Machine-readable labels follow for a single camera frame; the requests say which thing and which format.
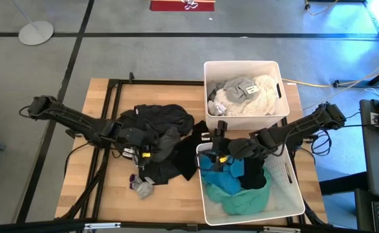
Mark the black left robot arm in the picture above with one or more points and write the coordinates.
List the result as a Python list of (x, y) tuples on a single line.
[(76, 119)]

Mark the silver bracket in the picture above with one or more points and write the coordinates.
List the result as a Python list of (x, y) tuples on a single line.
[(102, 226), (281, 230)]

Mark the small light grey cloth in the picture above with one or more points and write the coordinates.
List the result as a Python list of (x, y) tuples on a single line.
[(218, 108)]

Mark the white garment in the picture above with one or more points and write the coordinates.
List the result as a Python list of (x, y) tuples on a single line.
[(264, 97)]

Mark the small black garment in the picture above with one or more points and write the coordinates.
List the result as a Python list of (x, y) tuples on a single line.
[(160, 173)]

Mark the teal green garment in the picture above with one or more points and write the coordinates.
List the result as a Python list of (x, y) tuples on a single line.
[(244, 204)]

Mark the grey and purple sock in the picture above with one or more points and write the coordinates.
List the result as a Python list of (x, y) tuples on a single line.
[(142, 187)]

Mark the bright blue garment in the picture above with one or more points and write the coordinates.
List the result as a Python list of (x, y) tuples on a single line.
[(223, 181)]

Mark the white textured plastic bin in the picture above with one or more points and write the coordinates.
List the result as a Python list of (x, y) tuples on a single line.
[(241, 68), (286, 200)]

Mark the round grey floor stand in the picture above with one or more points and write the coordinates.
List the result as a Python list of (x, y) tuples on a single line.
[(36, 32)]

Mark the black floor stand bar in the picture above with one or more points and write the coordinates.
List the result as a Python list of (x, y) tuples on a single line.
[(354, 83)]

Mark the large black garment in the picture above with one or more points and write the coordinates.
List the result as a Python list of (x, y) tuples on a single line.
[(163, 118)]

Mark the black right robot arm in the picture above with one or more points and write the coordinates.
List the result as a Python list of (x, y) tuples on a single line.
[(289, 131)]

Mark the black pants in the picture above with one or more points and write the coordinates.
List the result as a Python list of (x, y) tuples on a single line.
[(188, 155)]

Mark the red mat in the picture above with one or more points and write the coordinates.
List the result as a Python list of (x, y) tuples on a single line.
[(167, 6)]

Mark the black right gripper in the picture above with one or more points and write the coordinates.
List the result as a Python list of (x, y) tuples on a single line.
[(221, 147)]

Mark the black table frame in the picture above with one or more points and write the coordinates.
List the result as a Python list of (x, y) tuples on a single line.
[(160, 82)]

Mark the black rig beam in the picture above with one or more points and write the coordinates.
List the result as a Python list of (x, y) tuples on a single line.
[(31, 226)]

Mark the white tag on grey garment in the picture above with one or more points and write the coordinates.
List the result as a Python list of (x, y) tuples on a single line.
[(252, 89)]

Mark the dark grey garment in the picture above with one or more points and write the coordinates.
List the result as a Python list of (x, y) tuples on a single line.
[(167, 144)]

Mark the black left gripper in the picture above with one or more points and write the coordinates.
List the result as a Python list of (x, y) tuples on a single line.
[(139, 155)]

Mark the dark blue garment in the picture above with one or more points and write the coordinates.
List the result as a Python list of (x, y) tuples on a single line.
[(254, 174)]

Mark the black shorts white print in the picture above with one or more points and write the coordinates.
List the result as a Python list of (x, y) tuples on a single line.
[(128, 152)]

